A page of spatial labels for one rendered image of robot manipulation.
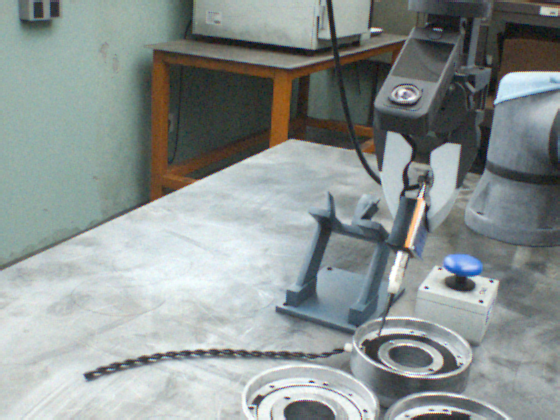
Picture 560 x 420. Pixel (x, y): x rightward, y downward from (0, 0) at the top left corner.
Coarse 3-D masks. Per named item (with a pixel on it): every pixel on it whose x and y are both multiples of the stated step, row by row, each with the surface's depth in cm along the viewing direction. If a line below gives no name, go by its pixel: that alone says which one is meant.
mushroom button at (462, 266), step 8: (448, 256) 76; (456, 256) 75; (464, 256) 75; (448, 264) 74; (456, 264) 74; (464, 264) 74; (472, 264) 74; (480, 264) 74; (456, 272) 74; (464, 272) 73; (472, 272) 73; (480, 272) 74; (456, 280) 75; (464, 280) 75
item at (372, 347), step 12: (384, 336) 68; (396, 336) 68; (408, 336) 68; (420, 336) 68; (360, 348) 65; (372, 348) 65; (444, 348) 66; (444, 360) 64; (456, 360) 64; (432, 372) 62; (444, 372) 62
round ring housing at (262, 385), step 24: (264, 384) 58; (288, 384) 59; (312, 384) 59; (336, 384) 59; (360, 384) 58; (240, 408) 55; (288, 408) 57; (312, 408) 58; (336, 408) 56; (360, 408) 57
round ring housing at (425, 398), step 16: (400, 400) 56; (416, 400) 57; (432, 400) 57; (448, 400) 57; (464, 400) 57; (480, 400) 57; (384, 416) 54; (400, 416) 56; (480, 416) 57; (496, 416) 56
